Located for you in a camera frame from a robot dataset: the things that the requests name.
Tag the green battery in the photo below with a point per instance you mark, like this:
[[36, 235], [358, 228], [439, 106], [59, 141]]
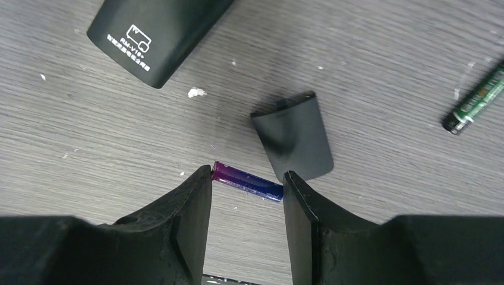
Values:
[[480, 97]]

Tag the black battery cover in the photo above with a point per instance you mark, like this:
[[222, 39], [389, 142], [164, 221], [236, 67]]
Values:
[[294, 137]]

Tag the blue purple battery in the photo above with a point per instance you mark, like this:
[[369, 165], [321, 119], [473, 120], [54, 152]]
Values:
[[247, 182]]

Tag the black remote with buttons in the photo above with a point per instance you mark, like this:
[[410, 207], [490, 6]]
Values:
[[151, 39]]

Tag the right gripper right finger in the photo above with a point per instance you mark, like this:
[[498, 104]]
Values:
[[330, 245]]

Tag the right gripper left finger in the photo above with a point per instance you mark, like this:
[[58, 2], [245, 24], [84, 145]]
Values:
[[162, 243]]

